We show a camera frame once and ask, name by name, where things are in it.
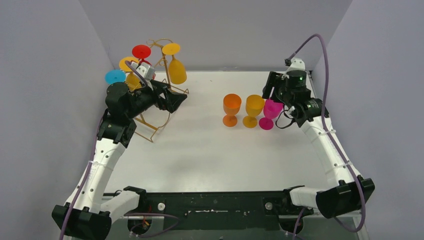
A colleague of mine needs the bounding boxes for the pink wine glass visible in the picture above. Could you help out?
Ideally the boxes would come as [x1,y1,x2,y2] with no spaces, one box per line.
[258,99,284,130]

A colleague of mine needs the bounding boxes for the orange wine glass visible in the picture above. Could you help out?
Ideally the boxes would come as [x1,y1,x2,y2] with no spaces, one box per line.
[222,93,242,127]

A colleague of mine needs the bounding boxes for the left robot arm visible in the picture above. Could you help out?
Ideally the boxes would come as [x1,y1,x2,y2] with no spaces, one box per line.
[51,80,187,240]

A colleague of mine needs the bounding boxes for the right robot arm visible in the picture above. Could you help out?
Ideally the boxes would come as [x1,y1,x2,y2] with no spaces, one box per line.
[262,70,375,219]

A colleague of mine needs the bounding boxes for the yellow wine glass left row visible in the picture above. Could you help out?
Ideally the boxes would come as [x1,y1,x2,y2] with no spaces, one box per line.
[118,56,142,92]

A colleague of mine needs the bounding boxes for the red wine glass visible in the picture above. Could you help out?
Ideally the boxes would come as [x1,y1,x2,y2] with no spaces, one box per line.
[131,44,152,65]

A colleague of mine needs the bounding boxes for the blue wine glass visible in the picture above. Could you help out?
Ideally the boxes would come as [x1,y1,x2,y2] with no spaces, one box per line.
[104,69,126,85]

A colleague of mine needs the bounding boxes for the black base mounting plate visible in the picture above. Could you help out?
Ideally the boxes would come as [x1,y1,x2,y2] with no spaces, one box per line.
[133,190,314,231]

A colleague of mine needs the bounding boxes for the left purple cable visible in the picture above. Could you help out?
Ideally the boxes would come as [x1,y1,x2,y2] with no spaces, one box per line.
[58,60,181,240]

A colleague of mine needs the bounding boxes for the purple cable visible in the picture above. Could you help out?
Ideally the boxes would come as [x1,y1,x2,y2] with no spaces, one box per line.
[286,33,367,240]
[58,60,181,240]

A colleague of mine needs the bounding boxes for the gold wire glass rack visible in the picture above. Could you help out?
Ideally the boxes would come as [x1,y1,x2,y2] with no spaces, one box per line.
[119,38,189,134]

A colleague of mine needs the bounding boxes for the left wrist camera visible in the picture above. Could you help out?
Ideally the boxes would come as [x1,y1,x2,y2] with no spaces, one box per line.
[135,62,156,81]

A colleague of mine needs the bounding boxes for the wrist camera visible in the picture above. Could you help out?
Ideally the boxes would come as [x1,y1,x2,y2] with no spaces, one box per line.
[135,62,156,81]
[283,57,306,78]

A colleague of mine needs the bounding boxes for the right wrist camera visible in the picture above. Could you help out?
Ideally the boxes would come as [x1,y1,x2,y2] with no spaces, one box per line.
[283,57,306,78]

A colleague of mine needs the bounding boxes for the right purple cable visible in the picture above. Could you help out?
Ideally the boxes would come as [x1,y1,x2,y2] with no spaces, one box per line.
[286,33,367,240]

